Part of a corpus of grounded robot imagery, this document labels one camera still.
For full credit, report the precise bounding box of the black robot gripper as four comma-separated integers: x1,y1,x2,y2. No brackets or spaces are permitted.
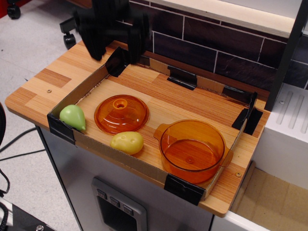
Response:
73,0,151,64

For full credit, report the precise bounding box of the orange transparent pot lid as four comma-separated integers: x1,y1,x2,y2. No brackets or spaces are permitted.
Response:
94,95,150,135

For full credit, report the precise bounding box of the orange transparent plastic pot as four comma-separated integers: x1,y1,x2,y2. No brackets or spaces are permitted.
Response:
154,120,233,184

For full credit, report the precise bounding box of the black office chair base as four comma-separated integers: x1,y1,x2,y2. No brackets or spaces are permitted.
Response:
60,9,94,50

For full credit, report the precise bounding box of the green toy pear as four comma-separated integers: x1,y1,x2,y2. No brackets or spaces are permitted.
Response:
59,104,86,131

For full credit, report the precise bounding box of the cardboard fence with black tape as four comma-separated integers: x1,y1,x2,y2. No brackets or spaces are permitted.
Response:
47,48,270,213

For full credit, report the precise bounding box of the black caster wheel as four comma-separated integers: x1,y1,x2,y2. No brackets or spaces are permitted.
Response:
7,0,21,20

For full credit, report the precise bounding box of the yellow toy potato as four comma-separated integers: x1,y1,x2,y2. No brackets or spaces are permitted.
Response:
110,131,144,155

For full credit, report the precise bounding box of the wooden shelf board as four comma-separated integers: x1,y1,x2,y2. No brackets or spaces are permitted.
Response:
150,0,296,39

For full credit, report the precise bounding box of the grey toy oven panel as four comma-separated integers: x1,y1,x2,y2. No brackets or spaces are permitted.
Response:
92,178,148,231

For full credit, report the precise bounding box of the white toy sink unit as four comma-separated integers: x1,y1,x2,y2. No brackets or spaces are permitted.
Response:
253,84,308,189

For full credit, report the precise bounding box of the black floor cable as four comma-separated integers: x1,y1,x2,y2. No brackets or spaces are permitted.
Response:
0,127,46,161

